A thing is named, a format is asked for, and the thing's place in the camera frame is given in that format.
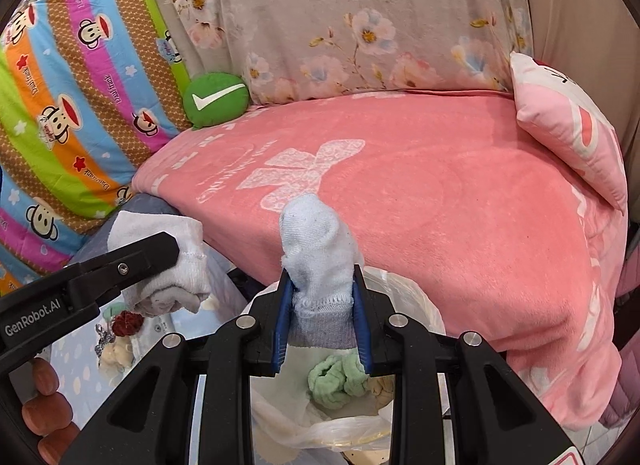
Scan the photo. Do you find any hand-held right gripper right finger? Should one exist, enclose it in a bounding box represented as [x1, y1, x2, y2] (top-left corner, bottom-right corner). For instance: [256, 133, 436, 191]
[350, 264, 587, 465]

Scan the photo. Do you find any black white patterned hair tie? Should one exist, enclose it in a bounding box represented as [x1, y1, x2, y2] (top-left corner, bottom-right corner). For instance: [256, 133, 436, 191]
[94, 322, 114, 359]

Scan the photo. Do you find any green fuzzy sock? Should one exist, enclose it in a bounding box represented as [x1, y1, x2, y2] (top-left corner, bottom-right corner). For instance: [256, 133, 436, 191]
[307, 352, 369, 409]

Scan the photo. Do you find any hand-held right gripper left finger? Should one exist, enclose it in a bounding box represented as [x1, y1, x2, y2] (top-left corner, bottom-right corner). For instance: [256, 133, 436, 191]
[60, 267, 297, 465]

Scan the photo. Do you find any colourful monkey print blanket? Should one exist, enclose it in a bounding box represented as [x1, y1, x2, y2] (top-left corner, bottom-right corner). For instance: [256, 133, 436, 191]
[0, 0, 194, 296]

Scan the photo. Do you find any grey blue cushion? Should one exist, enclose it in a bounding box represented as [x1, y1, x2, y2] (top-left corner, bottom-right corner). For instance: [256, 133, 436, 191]
[70, 192, 177, 267]

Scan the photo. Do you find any blue planet print cloth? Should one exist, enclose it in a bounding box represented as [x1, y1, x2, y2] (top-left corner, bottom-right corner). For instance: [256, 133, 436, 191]
[30, 245, 251, 448]

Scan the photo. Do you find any pink quilted fabric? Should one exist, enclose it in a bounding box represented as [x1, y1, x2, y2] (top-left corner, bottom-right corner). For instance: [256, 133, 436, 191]
[599, 254, 640, 427]

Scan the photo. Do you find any floral beige pillow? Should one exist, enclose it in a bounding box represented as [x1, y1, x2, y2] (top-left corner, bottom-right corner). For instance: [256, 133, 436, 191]
[162, 0, 534, 106]

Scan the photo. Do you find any white sock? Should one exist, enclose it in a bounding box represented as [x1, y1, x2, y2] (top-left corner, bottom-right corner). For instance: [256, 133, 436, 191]
[107, 210, 214, 317]

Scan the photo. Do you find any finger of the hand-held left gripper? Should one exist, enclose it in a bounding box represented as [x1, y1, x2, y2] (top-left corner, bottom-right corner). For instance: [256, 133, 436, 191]
[65, 231, 181, 316]

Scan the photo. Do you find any cream fuzzy fabric piece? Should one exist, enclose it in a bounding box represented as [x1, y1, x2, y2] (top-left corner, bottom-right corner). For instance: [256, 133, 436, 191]
[99, 339, 137, 372]
[369, 376, 394, 407]

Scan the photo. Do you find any light blue sock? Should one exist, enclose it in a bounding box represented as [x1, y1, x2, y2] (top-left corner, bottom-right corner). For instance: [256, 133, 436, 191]
[278, 193, 362, 349]

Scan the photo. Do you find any pink blanket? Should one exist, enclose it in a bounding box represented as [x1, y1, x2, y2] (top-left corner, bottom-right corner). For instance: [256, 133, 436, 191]
[131, 91, 627, 432]

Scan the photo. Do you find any pink pillow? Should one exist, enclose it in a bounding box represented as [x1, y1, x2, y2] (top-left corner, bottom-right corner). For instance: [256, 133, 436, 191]
[509, 51, 629, 216]

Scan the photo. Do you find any bin with white plastic bag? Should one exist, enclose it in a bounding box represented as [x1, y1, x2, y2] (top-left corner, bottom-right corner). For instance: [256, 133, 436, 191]
[234, 265, 447, 465]

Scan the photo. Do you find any green check mark cushion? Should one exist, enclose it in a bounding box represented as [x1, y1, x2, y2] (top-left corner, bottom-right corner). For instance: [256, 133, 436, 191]
[182, 73, 250, 130]

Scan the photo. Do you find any dark red scrunchie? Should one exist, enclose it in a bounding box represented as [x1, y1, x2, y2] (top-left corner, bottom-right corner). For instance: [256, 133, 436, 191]
[112, 310, 144, 339]

